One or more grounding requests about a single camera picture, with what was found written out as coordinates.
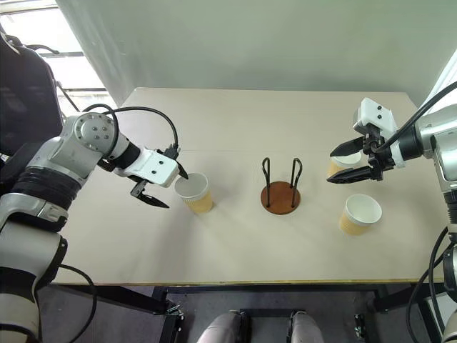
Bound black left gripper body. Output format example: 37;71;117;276
129;178;149;199

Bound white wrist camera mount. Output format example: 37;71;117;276
124;146;180;189
352;98;407;169

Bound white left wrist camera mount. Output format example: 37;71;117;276
124;146;180;189

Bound wire cup holder wooden base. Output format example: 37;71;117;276
260;156;303;216

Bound black table caster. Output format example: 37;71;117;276
353;313;368;337
165;302;186;324

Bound grey rounded knee cover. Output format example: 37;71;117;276
289;309;325;343
197;309;248;343

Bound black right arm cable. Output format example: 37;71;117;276
376;81;457;150

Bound thin black stand leg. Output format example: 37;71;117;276
54;81;81;113

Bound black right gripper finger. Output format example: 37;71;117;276
326;165;374;184
329;138;366;157

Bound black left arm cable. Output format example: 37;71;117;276
82;104;180;159

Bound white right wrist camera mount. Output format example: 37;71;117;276
352;98;407;169

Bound tan ribbed paper cup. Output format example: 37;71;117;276
174;172;214;215
338;194;383;237
327;151;363;179

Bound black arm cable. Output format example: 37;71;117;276
82;104;180;159
376;81;457;150

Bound black loose cable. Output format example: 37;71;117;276
58;264;99;343
406;227;451;343

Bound white curtain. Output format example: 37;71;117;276
427;46;457;110

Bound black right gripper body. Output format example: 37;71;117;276
358;125;396;182

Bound black metal table frame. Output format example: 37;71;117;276
53;282;446;343

